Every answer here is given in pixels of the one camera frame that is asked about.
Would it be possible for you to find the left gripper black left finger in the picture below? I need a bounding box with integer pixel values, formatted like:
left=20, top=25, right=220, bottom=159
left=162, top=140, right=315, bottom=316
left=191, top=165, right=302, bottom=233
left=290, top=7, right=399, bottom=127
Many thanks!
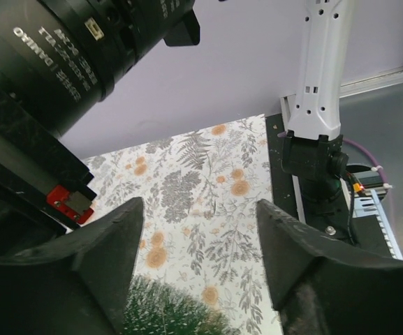
left=0, top=198, right=144, bottom=334

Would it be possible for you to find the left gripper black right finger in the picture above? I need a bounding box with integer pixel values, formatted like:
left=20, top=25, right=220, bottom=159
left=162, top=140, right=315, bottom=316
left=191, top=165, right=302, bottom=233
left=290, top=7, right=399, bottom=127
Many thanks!
left=256, top=200, right=403, bottom=334

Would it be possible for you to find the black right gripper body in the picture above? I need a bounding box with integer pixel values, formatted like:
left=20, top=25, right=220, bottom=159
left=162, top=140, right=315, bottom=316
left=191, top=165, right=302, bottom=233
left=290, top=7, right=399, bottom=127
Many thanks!
left=0, top=88, right=98, bottom=259

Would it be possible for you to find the small green christmas tree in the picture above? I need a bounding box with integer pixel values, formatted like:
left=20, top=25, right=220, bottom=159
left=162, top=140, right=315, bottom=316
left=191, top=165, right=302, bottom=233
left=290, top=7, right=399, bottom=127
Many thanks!
left=121, top=275, right=240, bottom=335

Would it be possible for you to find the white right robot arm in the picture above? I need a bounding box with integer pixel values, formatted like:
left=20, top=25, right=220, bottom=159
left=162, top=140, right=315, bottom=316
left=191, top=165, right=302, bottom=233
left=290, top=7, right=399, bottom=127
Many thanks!
left=0, top=1, right=356, bottom=255

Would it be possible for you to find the floral patterned table mat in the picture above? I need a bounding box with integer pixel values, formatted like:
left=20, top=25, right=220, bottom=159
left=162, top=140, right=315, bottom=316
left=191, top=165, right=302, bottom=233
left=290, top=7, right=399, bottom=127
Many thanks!
left=85, top=115, right=281, bottom=334

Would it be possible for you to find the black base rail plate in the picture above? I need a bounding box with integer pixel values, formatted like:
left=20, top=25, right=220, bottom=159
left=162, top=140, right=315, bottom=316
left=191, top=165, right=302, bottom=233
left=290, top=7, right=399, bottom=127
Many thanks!
left=265, top=114, right=391, bottom=257

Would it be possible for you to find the white slotted cable duct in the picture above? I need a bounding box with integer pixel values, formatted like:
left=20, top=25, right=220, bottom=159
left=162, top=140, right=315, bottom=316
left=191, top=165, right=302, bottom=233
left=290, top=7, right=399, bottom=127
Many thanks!
left=353, top=189, right=403, bottom=260

